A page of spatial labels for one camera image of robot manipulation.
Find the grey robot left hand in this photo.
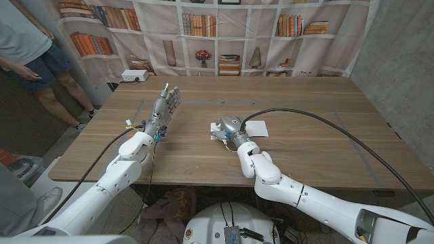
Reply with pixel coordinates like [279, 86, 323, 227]
[142, 83, 182, 140]

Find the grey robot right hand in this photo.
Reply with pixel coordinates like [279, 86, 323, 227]
[212, 115, 252, 148]

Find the white sticker backing sheet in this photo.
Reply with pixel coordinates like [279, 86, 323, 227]
[210, 120, 269, 140]

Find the white power strip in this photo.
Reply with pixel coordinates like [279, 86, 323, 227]
[121, 69, 150, 83]

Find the printed bookshelf backdrop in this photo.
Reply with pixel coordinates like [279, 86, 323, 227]
[42, 0, 380, 89]

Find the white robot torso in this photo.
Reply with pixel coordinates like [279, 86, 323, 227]
[182, 202, 281, 244]

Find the crumpled purple brown cloth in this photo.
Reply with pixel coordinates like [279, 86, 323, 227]
[137, 188, 197, 244]

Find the grey finned electronics module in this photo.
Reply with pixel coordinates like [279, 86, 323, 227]
[223, 226, 241, 244]

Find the clear plastic bag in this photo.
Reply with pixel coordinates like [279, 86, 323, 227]
[7, 154, 47, 186]

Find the person in blue shorts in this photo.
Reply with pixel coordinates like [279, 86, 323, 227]
[0, 0, 99, 133]

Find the person in grey trousers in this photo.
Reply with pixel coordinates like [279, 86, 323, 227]
[0, 162, 64, 237]

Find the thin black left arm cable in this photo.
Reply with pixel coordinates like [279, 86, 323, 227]
[118, 139, 157, 235]

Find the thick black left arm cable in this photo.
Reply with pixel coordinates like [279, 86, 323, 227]
[40, 125, 146, 224]

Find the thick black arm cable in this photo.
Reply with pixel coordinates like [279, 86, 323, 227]
[239, 107, 434, 225]
[40, 125, 146, 224]

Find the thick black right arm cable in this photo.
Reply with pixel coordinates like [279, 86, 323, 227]
[239, 107, 434, 225]

